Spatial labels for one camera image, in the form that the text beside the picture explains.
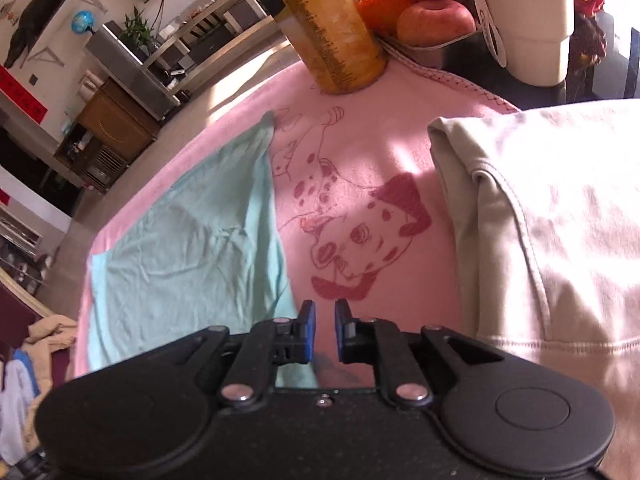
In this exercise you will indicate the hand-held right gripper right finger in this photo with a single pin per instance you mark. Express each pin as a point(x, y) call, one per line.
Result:
point(341, 331)

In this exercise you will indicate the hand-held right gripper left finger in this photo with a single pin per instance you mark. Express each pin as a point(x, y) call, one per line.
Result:
point(310, 330)

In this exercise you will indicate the teal shirt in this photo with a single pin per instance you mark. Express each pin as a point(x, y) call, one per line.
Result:
point(200, 240)

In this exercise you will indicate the pink printed blanket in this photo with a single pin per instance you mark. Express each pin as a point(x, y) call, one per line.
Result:
point(360, 140)

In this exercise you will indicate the pale beige hoodie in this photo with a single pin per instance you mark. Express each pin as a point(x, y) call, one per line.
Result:
point(560, 220)

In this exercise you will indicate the beige pants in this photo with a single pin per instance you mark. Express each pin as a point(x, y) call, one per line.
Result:
point(50, 332)

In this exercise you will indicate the dark lattice cabinet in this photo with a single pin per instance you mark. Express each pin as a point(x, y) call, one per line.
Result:
point(92, 160)

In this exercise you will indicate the brown wooden cabinet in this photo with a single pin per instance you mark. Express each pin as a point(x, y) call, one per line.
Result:
point(120, 115)

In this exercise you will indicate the metal fruit tray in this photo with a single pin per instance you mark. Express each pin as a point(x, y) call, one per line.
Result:
point(430, 52)

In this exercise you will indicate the maroon banquet chair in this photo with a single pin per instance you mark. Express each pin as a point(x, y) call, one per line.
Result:
point(15, 315)

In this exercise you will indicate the light blue knit sweater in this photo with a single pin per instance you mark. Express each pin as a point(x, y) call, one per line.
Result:
point(15, 400)

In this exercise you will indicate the yellow drink bottle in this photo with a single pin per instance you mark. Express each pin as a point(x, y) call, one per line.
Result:
point(325, 25)

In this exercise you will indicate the long television shelf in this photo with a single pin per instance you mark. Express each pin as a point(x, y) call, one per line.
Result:
point(220, 35)

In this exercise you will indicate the silver tower speaker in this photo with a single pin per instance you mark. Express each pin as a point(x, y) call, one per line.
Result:
point(132, 72)

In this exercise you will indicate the orange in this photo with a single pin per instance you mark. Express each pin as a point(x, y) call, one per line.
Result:
point(385, 7)

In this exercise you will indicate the white jar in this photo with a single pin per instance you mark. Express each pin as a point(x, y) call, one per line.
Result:
point(90, 87)

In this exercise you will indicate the potted bamboo plant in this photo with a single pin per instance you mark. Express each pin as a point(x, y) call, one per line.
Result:
point(137, 30)

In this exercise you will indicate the white plastic container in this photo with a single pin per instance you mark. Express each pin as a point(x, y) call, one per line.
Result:
point(530, 20)

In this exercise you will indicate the red couplet banner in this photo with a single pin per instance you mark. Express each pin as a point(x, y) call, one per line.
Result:
point(22, 96)

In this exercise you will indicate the blue globe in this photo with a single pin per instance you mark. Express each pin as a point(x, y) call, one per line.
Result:
point(82, 22)

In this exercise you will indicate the red artificial flowers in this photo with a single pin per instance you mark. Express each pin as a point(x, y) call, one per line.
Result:
point(587, 20)

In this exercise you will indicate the dark wall ornament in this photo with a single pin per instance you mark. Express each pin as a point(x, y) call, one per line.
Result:
point(35, 20)

